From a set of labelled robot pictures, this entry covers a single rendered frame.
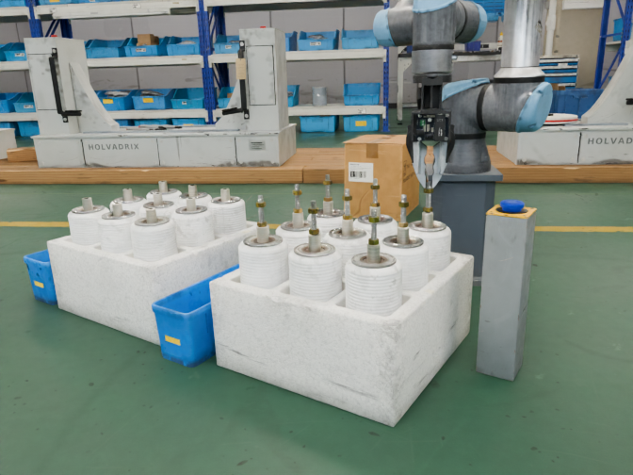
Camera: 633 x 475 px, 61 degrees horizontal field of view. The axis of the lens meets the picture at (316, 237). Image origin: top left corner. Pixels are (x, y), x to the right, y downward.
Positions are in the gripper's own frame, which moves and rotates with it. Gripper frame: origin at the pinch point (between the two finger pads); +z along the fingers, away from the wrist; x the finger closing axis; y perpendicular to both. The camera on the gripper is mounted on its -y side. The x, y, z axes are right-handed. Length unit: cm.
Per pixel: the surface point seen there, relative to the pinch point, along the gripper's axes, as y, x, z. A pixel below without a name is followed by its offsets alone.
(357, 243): 11.2, -12.9, 10.1
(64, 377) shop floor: 27, -69, 34
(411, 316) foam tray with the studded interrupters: 27.0, -2.1, 17.1
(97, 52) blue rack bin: -421, -341, -51
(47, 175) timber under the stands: -157, -213, 29
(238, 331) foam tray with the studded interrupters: 20.8, -34.3, 25.2
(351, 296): 26.0, -11.9, 14.6
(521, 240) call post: 15.1, 15.7, 7.4
